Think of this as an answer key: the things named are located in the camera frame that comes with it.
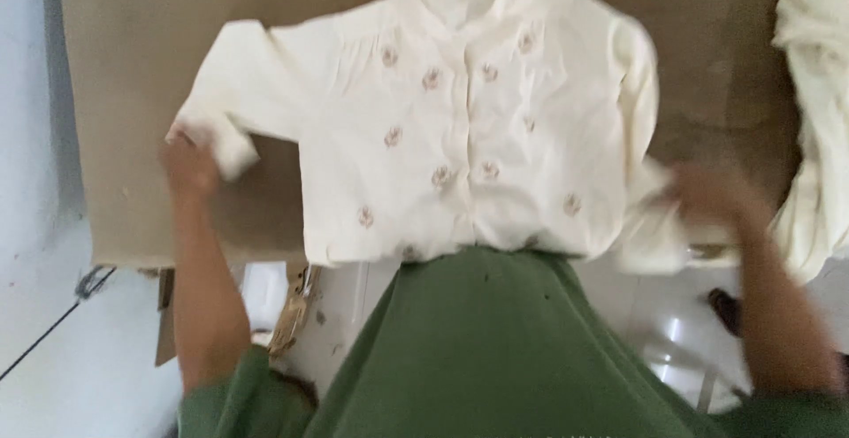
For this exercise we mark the person's left hand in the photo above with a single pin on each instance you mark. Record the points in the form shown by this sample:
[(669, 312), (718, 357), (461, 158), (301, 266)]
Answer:
[(188, 163)]

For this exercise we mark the person's right hand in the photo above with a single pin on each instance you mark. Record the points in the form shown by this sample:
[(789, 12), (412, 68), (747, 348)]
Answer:
[(713, 194)]

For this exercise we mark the cream embroidered button shirt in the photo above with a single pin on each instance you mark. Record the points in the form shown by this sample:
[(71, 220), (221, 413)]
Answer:
[(457, 133)]

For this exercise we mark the brown cardboard table cover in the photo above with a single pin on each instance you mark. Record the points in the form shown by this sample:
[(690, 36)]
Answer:
[(152, 106)]

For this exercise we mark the dark sandal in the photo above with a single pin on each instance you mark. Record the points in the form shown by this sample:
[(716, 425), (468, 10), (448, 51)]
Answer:
[(724, 309)]

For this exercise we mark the pile of cream garments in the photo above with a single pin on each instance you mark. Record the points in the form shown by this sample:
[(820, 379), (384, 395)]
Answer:
[(812, 113)]

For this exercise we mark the brown cardboard scraps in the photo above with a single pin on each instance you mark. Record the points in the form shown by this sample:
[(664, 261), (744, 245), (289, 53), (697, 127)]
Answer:
[(292, 318)]

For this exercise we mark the person's green garment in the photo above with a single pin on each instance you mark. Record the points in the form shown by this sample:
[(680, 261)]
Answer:
[(491, 352)]

